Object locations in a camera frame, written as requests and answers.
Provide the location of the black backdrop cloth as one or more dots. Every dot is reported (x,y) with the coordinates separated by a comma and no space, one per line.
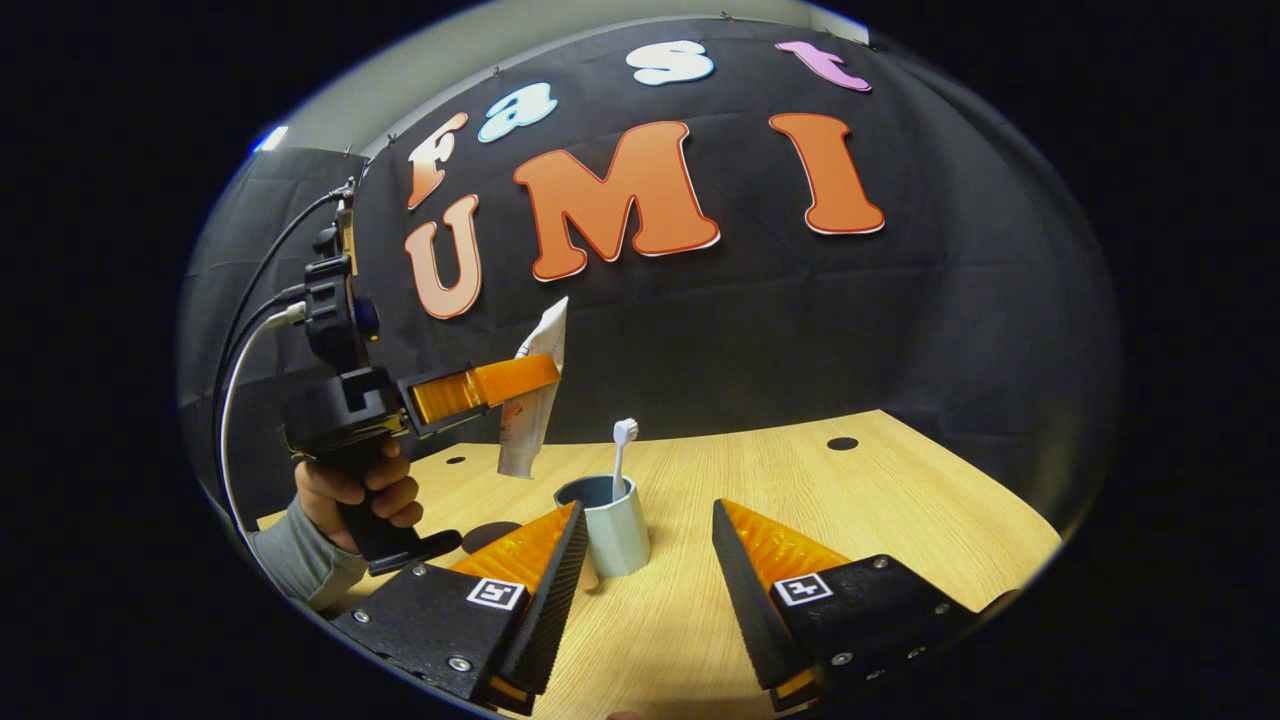
(750,330)

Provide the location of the dark round coaster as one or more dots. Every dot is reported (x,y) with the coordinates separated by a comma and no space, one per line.
(490,537)

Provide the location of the white toothpaste tube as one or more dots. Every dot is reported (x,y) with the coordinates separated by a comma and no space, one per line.
(525,435)

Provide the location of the white toothbrush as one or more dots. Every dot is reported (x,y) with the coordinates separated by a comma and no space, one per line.
(624,435)

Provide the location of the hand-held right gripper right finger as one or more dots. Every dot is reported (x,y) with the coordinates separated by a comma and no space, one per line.
(745,600)

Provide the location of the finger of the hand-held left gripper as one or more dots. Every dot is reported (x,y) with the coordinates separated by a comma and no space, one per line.
(500,383)

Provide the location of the wooden desktop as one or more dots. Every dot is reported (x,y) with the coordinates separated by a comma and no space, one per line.
(900,500)

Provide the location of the light blue cup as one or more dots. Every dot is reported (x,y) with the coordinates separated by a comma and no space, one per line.
(618,540)

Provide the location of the ceiling light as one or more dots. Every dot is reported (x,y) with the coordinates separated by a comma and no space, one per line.
(272,138)

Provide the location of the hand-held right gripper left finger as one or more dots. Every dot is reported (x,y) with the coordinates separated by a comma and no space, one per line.
(555,600)

